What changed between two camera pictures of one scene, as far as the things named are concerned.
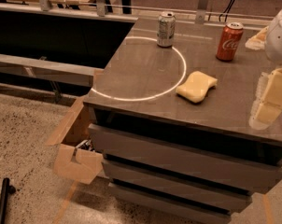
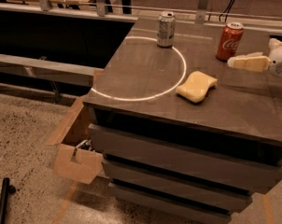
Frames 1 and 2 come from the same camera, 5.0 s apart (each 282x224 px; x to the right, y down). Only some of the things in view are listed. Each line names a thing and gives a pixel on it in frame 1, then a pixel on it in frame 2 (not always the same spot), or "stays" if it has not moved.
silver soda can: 165,29 stays
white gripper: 279,37 → 281,60
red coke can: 229,41 stays
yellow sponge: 196,87 stays
